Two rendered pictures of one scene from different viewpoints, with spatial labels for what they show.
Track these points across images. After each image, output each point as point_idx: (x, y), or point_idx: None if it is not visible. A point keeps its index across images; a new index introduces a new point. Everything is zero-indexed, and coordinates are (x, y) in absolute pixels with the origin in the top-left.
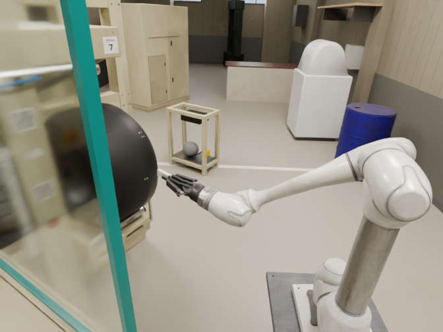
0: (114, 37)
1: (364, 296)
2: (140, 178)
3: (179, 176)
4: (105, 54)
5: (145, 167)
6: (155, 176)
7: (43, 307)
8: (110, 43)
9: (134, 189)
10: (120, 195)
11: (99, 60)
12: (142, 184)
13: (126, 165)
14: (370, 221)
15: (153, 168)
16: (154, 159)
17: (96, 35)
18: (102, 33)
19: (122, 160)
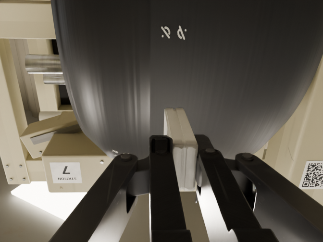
0: (58, 182)
1: None
2: (209, 53)
3: (129, 214)
4: (77, 161)
5: (165, 85)
6: (101, 6)
7: None
8: (67, 174)
9: (258, 12)
10: (322, 11)
11: (67, 126)
12: (205, 12)
13: (243, 120)
14: None
15: (119, 65)
16: (97, 92)
17: (93, 184)
18: (81, 186)
19: (243, 132)
